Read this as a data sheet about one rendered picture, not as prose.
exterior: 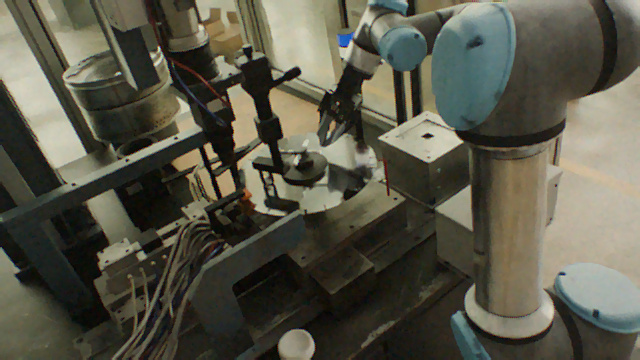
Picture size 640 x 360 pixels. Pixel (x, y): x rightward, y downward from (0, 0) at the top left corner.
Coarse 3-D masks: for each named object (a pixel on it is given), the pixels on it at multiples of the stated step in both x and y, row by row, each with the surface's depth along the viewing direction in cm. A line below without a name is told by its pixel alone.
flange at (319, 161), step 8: (288, 160) 111; (312, 160) 107; (320, 160) 108; (296, 168) 107; (304, 168) 106; (312, 168) 106; (320, 168) 106; (288, 176) 106; (296, 176) 105; (304, 176) 104; (312, 176) 104; (320, 176) 105
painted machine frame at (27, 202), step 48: (96, 0) 86; (144, 48) 89; (0, 96) 110; (0, 144) 113; (192, 144) 112; (0, 192) 119; (48, 192) 125; (96, 192) 103; (0, 240) 122; (48, 240) 100
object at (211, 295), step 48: (192, 48) 79; (384, 192) 113; (240, 240) 102; (288, 240) 89; (336, 240) 102; (384, 240) 111; (192, 288) 81; (240, 288) 109; (288, 288) 106; (336, 288) 95; (96, 336) 104; (192, 336) 100; (240, 336) 92
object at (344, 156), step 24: (288, 144) 119; (312, 144) 117; (336, 144) 115; (360, 144) 113; (240, 168) 113; (336, 168) 107; (360, 168) 105; (264, 192) 104; (288, 192) 102; (312, 192) 101; (336, 192) 99
